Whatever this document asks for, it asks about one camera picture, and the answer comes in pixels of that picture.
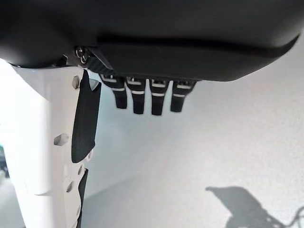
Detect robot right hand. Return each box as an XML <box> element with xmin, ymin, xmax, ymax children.
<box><xmin>0</xmin><ymin>0</ymin><xmax>304</xmax><ymax>228</ymax></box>

